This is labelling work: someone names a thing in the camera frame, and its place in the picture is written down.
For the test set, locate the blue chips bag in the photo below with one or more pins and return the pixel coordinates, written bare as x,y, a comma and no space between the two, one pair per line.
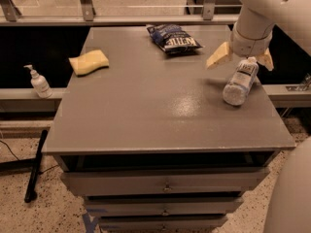
172,39

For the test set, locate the white pump dispenser bottle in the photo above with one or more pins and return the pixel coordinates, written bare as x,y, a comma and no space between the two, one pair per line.
39,83

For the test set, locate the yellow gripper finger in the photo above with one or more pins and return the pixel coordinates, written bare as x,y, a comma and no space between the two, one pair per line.
221,55
265,60

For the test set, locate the clear plastic water bottle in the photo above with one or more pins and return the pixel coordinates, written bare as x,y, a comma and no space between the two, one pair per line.
239,85

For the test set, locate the grey metal railing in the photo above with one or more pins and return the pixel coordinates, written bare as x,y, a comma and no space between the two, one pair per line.
116,12

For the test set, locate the grey drawer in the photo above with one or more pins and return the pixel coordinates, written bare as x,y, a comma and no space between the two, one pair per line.
163,181
161,223
168,206

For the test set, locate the black floor stand leg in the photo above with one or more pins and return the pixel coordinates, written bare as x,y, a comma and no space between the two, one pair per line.
31,194

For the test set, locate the yellow sponge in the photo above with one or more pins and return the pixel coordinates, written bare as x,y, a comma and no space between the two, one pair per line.
88,62

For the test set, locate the bottom grey drawer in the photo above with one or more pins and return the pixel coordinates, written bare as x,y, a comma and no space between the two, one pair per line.
161,223

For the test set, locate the grey drawer cabinet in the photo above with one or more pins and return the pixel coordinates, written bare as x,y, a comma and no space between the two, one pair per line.
150,111

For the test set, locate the blue floor tape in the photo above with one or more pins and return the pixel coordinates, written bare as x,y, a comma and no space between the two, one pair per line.
91,223

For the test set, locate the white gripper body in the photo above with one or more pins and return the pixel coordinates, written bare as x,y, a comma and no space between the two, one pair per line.
249,46

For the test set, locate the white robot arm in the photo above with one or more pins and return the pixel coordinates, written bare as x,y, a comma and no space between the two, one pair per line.
289,208

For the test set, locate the top grey drawer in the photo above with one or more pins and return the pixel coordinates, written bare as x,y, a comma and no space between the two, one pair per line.
163,181

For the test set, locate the middle grey drawer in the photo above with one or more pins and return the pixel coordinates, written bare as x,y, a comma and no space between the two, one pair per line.
168,206

